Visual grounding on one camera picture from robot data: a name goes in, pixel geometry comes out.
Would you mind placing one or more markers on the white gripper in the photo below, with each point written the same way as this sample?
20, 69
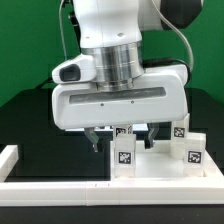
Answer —
156, 96

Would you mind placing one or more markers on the white square tabletop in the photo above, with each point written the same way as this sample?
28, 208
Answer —
158, 163

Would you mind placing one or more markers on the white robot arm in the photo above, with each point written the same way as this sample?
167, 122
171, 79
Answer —
109, 84

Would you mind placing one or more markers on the AprilTag marker sheet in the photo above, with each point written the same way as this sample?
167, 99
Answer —
135, 127

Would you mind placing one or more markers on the white U-shaped obstacle fence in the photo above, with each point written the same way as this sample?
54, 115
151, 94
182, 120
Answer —
117, 191

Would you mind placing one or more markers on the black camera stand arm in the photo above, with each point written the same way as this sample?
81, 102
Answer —
75, 24

